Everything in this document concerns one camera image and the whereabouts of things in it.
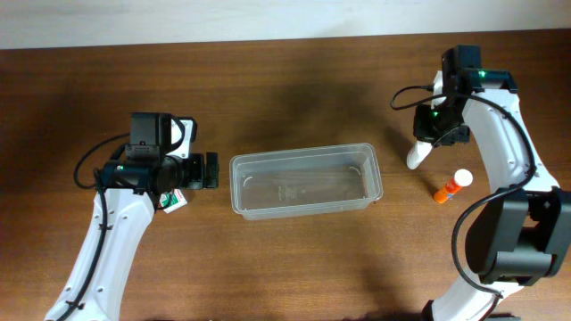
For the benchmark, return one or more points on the orange tube white cap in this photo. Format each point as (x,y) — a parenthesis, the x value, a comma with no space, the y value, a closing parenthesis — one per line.
(460,179)

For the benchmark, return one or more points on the white green medicine box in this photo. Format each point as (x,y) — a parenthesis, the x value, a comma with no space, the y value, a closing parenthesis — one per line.
(172,201)

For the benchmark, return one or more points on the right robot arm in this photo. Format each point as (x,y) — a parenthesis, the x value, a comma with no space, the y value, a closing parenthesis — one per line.
(521,233)

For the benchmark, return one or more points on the white spray bottle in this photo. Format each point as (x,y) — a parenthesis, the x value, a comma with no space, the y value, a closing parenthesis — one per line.
(417,153)

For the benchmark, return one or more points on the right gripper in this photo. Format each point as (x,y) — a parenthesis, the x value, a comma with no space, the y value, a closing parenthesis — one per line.
(440,135)

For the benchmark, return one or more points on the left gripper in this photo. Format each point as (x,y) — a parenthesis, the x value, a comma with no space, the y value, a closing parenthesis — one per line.
(196,169)

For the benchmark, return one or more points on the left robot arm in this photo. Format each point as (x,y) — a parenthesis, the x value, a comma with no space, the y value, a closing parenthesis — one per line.
(156,161)

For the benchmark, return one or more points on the clear plastic container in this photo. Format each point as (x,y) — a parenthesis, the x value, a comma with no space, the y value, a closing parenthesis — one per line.
(303,182)

